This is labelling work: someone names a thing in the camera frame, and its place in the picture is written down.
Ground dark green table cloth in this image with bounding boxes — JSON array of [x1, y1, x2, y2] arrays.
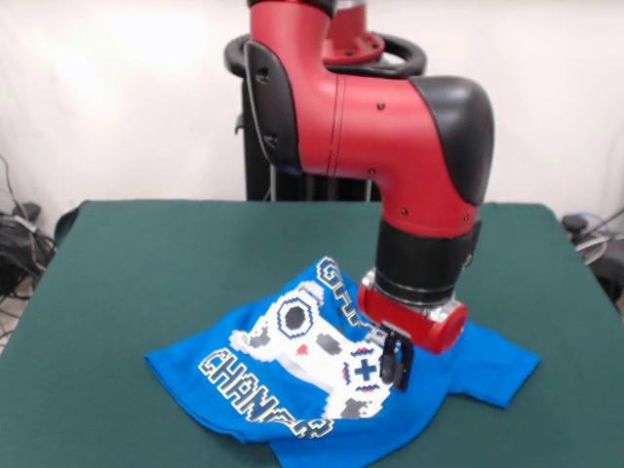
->
[[0, 199, 624, 468]]

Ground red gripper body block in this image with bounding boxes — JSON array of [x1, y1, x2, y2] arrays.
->
[[357, 267, 469, 356]]

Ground blue printed T-shirt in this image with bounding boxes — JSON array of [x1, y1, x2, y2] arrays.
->
[[144, 255, 542, 468]]

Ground black cable tangle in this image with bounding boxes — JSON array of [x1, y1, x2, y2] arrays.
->
[[0, 155, 59, 342]]

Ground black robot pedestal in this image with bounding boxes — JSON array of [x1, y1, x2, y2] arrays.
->
[[223, 29, 429, 202]]

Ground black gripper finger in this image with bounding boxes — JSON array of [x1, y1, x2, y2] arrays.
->
[[392, 335, 415, 392], [378, 329, 399, 384]]

